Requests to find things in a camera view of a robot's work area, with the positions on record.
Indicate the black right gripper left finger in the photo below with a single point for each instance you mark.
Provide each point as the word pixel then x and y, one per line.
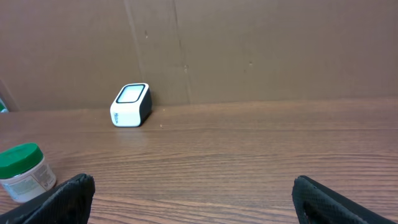
pixel 70 202

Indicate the green lid jar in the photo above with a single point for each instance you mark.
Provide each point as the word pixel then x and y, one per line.
pixel 25 174

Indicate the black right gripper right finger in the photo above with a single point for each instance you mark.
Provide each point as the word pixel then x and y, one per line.
pixel 316 204

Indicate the white barcode scanner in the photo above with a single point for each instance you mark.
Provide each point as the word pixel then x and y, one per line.
pixel 132 106

